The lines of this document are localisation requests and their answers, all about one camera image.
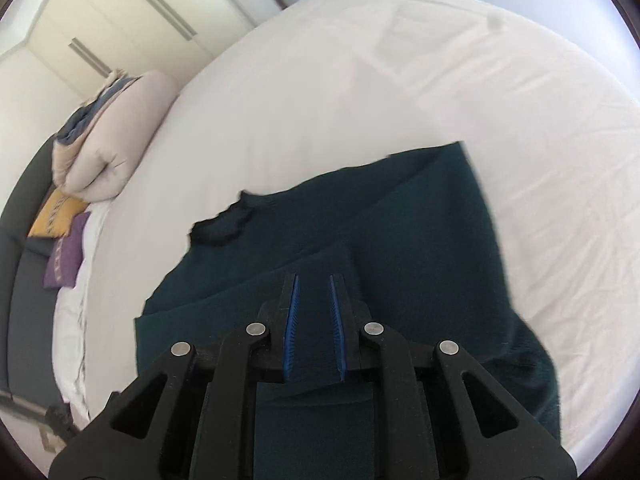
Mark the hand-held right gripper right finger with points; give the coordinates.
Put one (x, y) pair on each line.
(336, 322)

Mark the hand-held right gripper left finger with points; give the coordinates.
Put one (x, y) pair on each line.
(291, 322)

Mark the dark green sweater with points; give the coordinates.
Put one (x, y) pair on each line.
(400, 235)

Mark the white pillow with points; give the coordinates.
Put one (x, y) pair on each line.
(70, 340)

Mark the purple patterned pillow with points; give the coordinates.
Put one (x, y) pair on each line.
(67, 255)

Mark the bed with white sheet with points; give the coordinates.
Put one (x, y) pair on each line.
(350, 85)

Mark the folded beige duvet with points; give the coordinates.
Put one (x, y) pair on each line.
(115, 140)

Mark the yellow patterned pillow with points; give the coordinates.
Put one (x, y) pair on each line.
(55, 215)

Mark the grey padded headboard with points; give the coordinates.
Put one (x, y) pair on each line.
(27, 280)

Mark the cream wardrobe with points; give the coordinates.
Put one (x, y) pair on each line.
(125, 5)

